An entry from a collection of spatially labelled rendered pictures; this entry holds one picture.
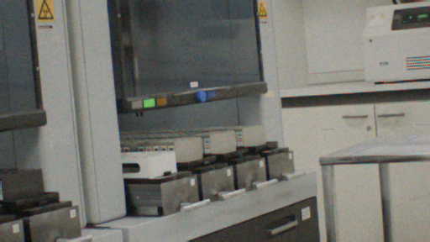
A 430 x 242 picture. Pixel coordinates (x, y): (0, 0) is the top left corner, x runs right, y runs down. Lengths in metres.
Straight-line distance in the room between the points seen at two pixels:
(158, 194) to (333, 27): 3.18
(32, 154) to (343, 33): 3.36
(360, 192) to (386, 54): 0.66
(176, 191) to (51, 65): 0.41
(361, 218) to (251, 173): 2.14
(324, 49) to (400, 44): 0.93
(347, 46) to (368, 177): 0.95
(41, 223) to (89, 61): 0.41
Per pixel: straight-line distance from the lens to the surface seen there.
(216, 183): 2.19
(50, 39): 1.91
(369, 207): 4.40
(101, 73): 2.01
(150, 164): 2.05
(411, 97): 4.30
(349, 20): 5.06
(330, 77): 5.10
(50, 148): 1.89
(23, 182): 1.81
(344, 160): 2.14
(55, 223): 1.77
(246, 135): 2.45
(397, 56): 4.28
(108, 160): 2.02
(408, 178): 4.30
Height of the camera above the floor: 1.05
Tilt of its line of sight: 3 degrees down
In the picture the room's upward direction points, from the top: 5 degrees counter-clockwise
